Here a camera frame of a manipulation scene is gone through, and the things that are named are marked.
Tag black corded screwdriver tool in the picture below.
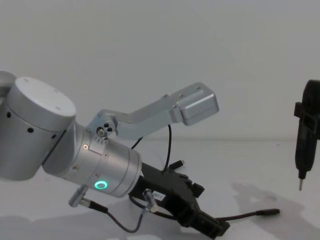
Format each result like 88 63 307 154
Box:
293 79 320 193

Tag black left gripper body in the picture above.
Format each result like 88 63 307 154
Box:
128 161 193 218

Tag dark brown cable with plug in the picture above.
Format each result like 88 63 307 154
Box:
215 208 281 222

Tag thin dark wrist cable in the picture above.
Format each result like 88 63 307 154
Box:
68 185 166 234

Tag white table cloth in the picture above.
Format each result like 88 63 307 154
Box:
0 136 320 240

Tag black camera cable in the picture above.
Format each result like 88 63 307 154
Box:
130 123 186 173

